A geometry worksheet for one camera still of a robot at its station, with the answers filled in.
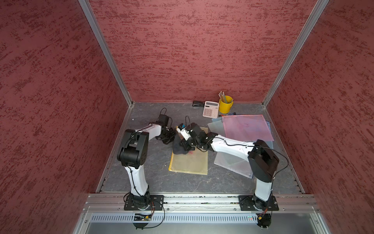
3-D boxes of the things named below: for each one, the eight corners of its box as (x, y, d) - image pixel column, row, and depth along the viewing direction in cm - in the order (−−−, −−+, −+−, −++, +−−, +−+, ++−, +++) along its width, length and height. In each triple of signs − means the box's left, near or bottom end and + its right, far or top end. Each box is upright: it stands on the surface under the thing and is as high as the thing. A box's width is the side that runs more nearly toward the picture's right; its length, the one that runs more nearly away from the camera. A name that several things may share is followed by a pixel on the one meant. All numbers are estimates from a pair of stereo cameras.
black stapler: (192, 107, 120) (192, 105, 118) (192, 102, 124) (192, 100, 122) (203, 108, 120) (204, 106, 118) (203, 102, 124) (203, 100, 122)
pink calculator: (202, 116, 115) (202, 113, 112) (204, 103, 124) (205, 100, 121) (217, 118, 113) (217, 115, 110) (218, 105, 123) (219, 102, 120)
